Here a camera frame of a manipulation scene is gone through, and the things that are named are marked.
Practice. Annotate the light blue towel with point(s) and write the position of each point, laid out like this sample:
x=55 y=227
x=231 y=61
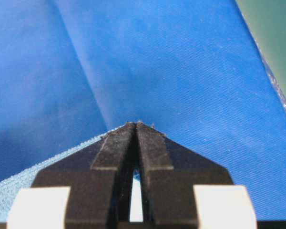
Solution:
x=9 y=187

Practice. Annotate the green mat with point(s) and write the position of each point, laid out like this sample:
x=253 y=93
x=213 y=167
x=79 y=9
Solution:
x=266 y=21

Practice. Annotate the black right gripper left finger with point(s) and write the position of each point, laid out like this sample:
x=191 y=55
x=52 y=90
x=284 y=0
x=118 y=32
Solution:
x=87 y=190

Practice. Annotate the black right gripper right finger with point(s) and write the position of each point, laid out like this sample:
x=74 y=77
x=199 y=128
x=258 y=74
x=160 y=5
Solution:
x=184 y=190

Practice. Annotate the dark blue table cloth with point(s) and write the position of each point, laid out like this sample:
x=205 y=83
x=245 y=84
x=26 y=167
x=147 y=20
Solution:
x=71 y=70

